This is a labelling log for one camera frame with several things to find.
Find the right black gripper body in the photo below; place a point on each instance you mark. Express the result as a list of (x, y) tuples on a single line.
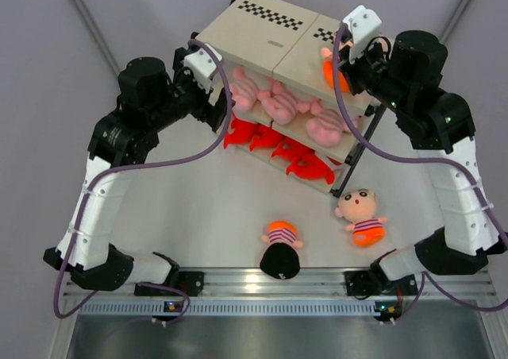
[(367, 71)]

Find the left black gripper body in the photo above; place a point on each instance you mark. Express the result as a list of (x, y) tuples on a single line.
[(193, 100)]

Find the boy doll face up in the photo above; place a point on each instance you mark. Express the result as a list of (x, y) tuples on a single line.
[(326, 54)]

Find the pink striped frog plush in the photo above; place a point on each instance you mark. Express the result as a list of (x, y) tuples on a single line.
[(248, 87), (326, 126), (282, 103)]

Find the boy doll black hair back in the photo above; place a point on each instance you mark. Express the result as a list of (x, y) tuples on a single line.
[(280, 259)]

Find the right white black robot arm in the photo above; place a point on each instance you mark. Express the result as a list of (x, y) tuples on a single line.
[(405, 76)]

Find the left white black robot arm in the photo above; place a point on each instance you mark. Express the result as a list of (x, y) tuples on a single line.
[(149, 101)]

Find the boy doll near shelf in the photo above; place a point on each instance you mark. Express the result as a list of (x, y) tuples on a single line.
[(359, 208)]

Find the red whale plush leftmost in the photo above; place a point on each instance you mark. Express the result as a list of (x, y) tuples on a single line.
[(239, 132)]

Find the red whale plush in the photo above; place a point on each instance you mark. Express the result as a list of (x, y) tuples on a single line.
[(312, 166), (239, 132), (265, 138), (290, 150)]

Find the red whale plush rightmost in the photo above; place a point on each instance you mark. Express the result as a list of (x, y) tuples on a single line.
[(312, 166)]

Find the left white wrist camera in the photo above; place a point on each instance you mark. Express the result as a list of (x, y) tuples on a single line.
[(202, 67)]

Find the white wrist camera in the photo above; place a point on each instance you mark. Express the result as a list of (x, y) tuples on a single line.
[(202, 67), (362, 25)]

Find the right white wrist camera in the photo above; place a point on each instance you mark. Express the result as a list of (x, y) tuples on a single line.
[(362, 25)]

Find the beige three-tier shelf black frame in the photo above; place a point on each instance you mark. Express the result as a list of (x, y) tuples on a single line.
[(283, 41)]

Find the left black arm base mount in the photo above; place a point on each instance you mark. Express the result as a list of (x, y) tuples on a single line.
[(189, 282)]

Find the aluminium rail base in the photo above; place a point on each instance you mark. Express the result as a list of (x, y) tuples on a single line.
[(320, 282)]

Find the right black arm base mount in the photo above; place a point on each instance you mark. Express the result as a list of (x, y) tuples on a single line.
[(361, 285)]

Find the grey slotted cable duct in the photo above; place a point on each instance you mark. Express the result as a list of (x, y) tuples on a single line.
[(202, 307)]

